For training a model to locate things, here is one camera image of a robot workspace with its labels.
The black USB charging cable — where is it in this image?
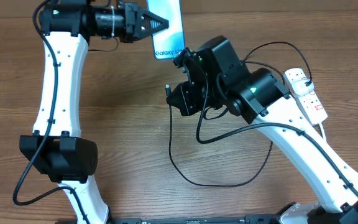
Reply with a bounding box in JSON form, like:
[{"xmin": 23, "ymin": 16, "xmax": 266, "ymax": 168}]
[{"xmin": 165, "ymin": 41, "xmax": 313, "ymax": 188}]

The blue Samsung Galaxy smartphone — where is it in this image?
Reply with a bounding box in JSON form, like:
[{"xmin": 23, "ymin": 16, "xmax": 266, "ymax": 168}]
[{"xmin": 146, "ymin": 0, "xmax": 185, "ymax": 60}]

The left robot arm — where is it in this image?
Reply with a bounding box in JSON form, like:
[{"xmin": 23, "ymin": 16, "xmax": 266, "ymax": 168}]
[{"xmin": 19, "ymin": 1, "xmax": 169, "ymax": 223}]

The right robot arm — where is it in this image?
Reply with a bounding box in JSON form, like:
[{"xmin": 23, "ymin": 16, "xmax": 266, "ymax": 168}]
[{"xmin": 167, "ymin": 35, "xmax": 358, "ymax": 223}]

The white charger plug adapter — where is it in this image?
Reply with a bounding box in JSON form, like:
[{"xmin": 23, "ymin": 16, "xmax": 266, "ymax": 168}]
[{"xmin": 290, "ymin": 79, "xmax": 314, "ymax": 98}]

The white power strip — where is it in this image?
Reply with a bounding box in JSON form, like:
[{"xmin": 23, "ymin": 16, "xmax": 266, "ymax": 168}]
[{"xmin": 284, "ymin": 68, "xmax": 328, "ymax": 126}]

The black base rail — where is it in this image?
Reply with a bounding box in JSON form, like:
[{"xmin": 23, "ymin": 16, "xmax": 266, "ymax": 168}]
[{"xmin": 54, "ymin": 202, "xmax": 332, "ymax": 224}]

